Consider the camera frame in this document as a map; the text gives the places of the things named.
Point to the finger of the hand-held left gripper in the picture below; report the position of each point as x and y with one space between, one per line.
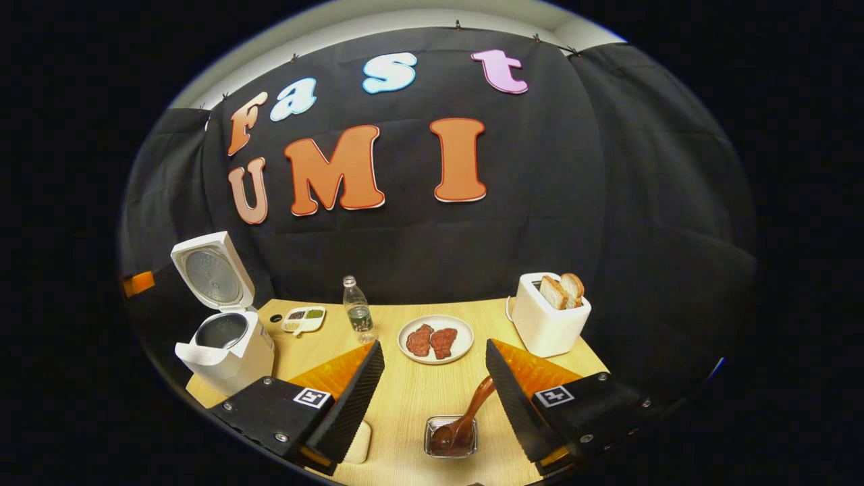
138 283

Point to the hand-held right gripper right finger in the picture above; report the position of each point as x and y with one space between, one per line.
513 405

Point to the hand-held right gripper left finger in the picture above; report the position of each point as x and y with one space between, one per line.
351 398

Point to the brown wooden spoon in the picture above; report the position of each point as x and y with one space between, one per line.
472 408

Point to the white rice cooker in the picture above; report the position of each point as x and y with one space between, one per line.
236 358

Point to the white toaster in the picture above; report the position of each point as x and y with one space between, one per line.
547 331

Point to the clear plastic water bottle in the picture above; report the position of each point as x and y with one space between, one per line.
359 314

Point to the red meat piece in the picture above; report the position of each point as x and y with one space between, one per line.
419 341
443 343

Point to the white divided seasoning dish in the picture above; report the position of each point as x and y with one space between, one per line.
304 320

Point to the white round plate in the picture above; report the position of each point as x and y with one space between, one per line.
435 320

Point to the toast bread slice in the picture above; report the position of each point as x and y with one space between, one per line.
552 293
575 287

